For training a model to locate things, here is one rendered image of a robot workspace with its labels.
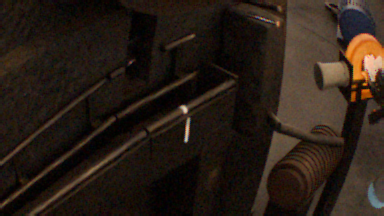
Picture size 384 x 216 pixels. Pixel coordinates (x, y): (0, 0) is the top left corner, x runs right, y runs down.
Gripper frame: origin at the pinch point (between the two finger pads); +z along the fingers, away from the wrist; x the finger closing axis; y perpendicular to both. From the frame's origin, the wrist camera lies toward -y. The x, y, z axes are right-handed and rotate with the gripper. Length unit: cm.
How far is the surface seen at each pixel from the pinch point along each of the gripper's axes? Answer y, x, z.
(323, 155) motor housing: -15.7, 16.2, -14.2
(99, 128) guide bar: 4, 64, -16
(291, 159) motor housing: -15.4, 25.3, -13.4
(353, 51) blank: 2.9, 7.0, -0.1
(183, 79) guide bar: 0.7, 48.0, -6.0
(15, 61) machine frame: 22, 80, -17
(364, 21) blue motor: -80, -96, 105
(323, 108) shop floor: -94, -41, 57
